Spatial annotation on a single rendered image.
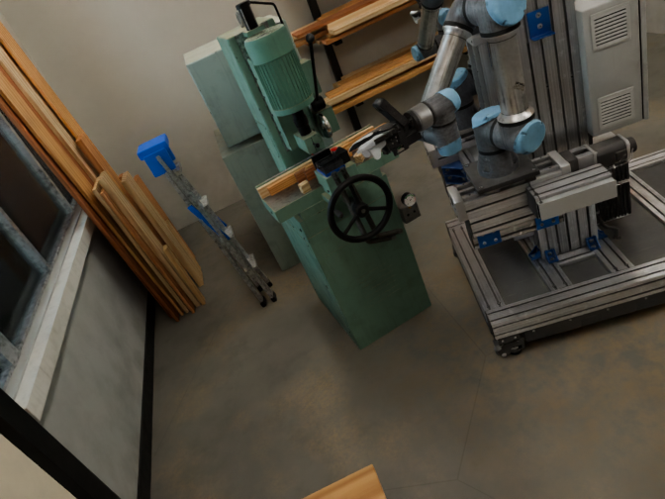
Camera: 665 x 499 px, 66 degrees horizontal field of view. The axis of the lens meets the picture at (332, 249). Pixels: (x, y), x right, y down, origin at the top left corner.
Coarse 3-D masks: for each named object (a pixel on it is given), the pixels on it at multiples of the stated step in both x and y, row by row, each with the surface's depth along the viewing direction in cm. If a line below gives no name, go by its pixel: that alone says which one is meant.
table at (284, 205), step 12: (372, 156) 218; (384, 156) 220; (396, 156) 223; (360, 168) 218; (372, 168) 220; (312, 180) 221; (288, 192) 220; (300, 192) 216; (312, 192) 213; (324, 192) 215; (348, 192) 209; (264, 204) 227; (276, 204) 215; (288, 204) 211; (300, 204) 213; (312, 204) 216; (276, 216) 211; (288, 216) 213
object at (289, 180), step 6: (378, 126) 233; (348, 144) 229; (282, 180) 223; (288, 180) 224; (294, 180) 225; (270, 186) 222; (276, 186) 223; (282, 186) 224; (288, 186) 225; (270, 192) 223; (276, 192) 224
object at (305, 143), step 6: (312, 132) 219; (300, 138) 219; (306, 138) 216; (312, 138) 216; (318, 138) 217; (300, 144) 224; (306, 144) 216; (312, 144) 217; (306, 150) 221; (312, 150) 219
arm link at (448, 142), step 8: (432, 128) 156; (440, 128) 153; (448, 128) 153; (456, 128) 155; (424, 136) 163; (432, 136) 159; (440, 136) 155; (448, 136) 155; (456, 136) 156; (432, 144) 162; (440, 144) 157; (448, 144) 156; (456, 144) 156; (440, 152) 160; (448, 152) 158; (456, 152) 159
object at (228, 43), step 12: (228, 36) 215; (228, 48) 216; (228, 60) 231; (240, 60) 215; (240, 72) 219; (240, 84) 233; (252, 84) 221; (252, 96) 223; (252, 108) 238; (264, 108) 227; (264, 120) 229; (312, 120) 237; (264, 132) 241; (276, 132) 233; (276, 144) 235; (324, 144) 245; (276, 156) 249; (288, 156) 240; (300, 156) 242
